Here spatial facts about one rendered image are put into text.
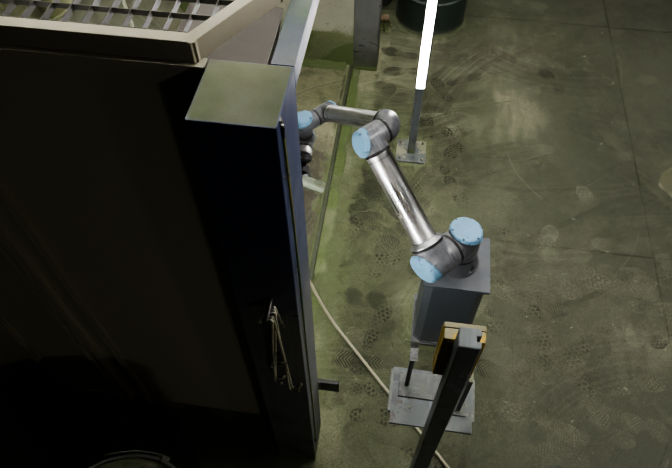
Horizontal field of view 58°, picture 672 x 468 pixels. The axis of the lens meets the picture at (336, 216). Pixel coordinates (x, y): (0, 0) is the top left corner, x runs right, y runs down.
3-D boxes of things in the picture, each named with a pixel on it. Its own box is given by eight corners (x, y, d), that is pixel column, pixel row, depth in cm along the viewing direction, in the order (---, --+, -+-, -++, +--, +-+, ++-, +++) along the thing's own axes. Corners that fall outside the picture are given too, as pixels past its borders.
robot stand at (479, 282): (467, 301, 349) (490, 238, 298) (466, 350, 332) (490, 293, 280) (414, 294, 352) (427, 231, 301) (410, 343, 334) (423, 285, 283)
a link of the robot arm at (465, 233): (484, 251, 282) (492, 229, 267) (458, 271, 275) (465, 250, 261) (460, 230, 289) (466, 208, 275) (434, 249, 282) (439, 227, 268)
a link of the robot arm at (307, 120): (308, 104, 306) (309, 123, 316) (289, 115, 302) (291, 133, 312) (319, 114, 302) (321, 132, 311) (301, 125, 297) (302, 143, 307)
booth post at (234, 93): (315, 460, 298) (276, 128, 114) (279, 454, 300) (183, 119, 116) (321, 423, 309) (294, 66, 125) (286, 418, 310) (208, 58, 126)
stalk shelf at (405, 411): (388, 423, 232) (388, 422, 230) (393, 367, 245) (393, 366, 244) (471, 435, 229) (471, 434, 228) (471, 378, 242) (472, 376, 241)
